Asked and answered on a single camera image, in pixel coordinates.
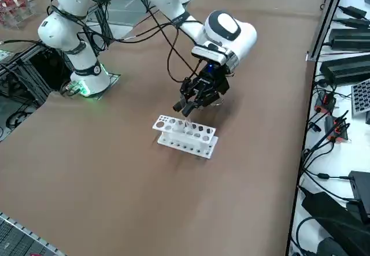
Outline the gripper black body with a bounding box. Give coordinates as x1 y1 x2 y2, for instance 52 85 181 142
192 62 231 95

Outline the white test tube rack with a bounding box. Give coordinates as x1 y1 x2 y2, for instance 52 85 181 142
151 114 220 160

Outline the orange black device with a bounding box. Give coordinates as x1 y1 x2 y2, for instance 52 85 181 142
314 90 338 115
324 114 351 143

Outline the large black power brick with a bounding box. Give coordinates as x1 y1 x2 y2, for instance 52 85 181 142
328 28 370 51
319 54 370 87

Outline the checkered calibration board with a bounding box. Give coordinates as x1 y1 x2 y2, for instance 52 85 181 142
350 78 370 118

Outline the small black power adapter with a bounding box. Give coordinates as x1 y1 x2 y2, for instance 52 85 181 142
337 5 370 20
332 17 370 29

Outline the black power supply box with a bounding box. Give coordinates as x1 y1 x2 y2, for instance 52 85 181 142
347 170 370 207

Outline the clear acrylic box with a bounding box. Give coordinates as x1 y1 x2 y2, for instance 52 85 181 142
0 0 37 31

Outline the black grid panel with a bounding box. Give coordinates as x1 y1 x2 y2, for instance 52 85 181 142
0 211 68 256

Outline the long black gripper cable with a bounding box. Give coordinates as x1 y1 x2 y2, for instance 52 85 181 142
125 0 205 84

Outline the black cable with white tag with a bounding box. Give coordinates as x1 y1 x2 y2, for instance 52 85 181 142
86 18 205 43

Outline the silver aluminium profile post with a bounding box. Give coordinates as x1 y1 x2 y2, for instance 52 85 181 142
305 0 349 63

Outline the black cable with inline block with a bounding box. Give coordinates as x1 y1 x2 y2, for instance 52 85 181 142
299 169 350 181

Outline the black aluminium frame structure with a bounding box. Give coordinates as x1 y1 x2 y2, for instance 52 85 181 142
0 40 75 108

